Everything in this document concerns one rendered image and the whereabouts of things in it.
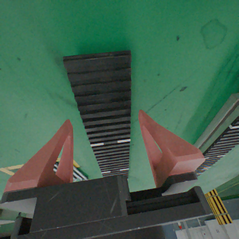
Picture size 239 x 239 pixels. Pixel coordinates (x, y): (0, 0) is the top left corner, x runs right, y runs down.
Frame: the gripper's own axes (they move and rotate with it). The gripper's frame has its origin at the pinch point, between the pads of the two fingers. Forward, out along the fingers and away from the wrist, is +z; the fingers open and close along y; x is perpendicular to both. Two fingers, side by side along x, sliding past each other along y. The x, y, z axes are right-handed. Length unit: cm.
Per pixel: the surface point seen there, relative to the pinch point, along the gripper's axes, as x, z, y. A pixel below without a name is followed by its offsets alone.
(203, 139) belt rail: 10.8, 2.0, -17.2
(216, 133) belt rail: 7.5, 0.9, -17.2
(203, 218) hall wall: 1049, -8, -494
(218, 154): 13.2, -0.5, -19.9
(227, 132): 5.0, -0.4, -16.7
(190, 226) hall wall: 1057, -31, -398
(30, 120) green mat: 1.3, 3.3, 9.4
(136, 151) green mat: 14.3, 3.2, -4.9
